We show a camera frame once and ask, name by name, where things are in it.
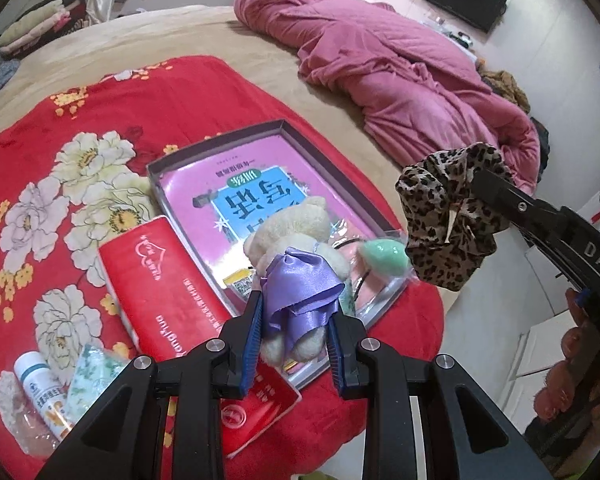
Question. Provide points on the green makeup sponge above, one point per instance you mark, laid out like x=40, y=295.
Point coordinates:
x=385, y=257

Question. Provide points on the pale floral cloth pack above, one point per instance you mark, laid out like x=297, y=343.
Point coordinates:
x=95, y=372

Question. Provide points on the white cabinet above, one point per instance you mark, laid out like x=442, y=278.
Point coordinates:
x=545, y=350

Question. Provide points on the person's right hand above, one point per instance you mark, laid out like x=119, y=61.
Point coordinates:
x=577, y=341

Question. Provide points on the clear plastic bag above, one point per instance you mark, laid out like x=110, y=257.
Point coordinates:
x=27, y=432

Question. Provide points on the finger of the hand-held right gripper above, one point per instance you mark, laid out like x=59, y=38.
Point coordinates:
x=510, y=200

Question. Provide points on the dark grey shallow box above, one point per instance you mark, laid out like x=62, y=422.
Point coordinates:
x=280, y=130

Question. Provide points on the leopard print scrunchie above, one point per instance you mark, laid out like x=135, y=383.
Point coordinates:
x=435, y=240

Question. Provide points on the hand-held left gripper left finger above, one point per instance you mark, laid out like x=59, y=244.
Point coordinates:
x=252, y=342

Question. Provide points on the red floral blanket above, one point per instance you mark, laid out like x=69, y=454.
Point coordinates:
x=55, y=110

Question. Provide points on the pink and blue book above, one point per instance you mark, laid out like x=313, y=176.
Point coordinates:
x=205, y=185

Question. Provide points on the folded clothes pile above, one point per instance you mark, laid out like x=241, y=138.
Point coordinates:
x=35, y=20

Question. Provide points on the red tissue pack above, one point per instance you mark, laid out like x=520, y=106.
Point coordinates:
x=160, y=280

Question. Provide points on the white supplement bottle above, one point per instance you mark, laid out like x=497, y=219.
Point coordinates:
x=37, y=385

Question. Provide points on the beige bed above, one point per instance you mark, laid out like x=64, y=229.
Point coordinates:
x=260, y=75

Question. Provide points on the teddy bear with purple ribbon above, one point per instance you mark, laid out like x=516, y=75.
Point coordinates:
x=300, y=305

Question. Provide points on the pink quilt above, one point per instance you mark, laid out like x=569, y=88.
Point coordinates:
x=395, y=75

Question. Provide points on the brown plush garment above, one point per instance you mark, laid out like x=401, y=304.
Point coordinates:
x=507, y=90

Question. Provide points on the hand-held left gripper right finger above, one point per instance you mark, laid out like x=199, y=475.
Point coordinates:
x=338, y=357

